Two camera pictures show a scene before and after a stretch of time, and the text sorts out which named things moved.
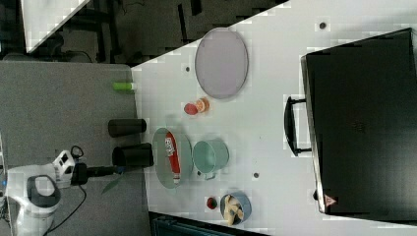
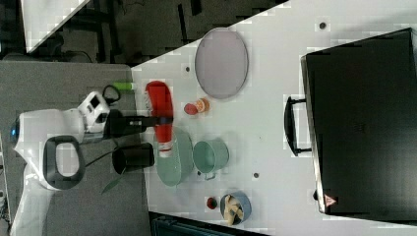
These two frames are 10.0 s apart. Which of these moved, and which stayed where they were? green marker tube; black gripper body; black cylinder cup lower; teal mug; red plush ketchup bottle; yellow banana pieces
Moved: red plush ketchup bottle; black gripper body
Stayed: black cylinder cup lower; green marker tube; yellow banana pieces; teal mug
